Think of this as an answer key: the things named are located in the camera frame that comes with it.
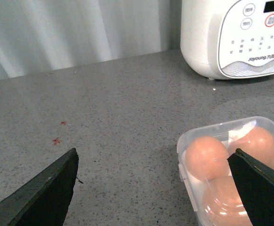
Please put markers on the white Joyoung electric cooker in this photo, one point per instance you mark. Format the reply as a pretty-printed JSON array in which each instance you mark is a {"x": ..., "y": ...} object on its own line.
[{"x": 228, "y": 39}]

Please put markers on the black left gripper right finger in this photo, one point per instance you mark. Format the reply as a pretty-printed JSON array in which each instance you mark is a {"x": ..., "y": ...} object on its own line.
[{"x": 255, "y": 185}]

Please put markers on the clear plastic egg box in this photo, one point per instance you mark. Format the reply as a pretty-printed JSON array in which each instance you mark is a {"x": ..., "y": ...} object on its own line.
[{"x": 225, "y": 132}]

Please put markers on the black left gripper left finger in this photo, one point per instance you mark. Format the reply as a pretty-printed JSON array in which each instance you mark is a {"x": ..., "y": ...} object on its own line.
[{"x": 45, "y": 199}]

